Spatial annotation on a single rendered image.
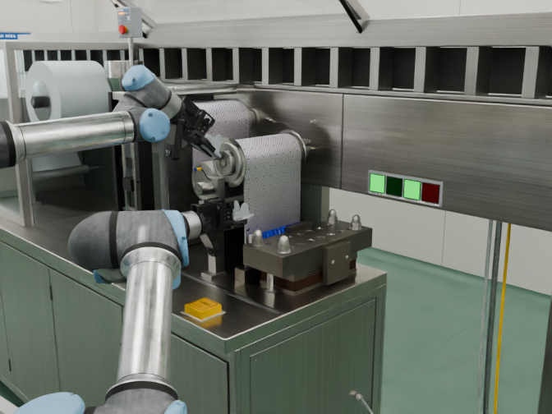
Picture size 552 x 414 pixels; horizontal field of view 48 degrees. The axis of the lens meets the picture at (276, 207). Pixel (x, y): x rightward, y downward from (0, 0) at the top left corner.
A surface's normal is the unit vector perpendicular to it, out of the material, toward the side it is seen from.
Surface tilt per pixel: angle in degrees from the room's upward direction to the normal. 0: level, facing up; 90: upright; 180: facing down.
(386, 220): 90
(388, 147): 90
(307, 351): 90
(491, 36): 90
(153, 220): 31
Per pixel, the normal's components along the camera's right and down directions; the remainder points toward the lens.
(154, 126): 0.61, 0.20
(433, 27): -0.71, 0.18
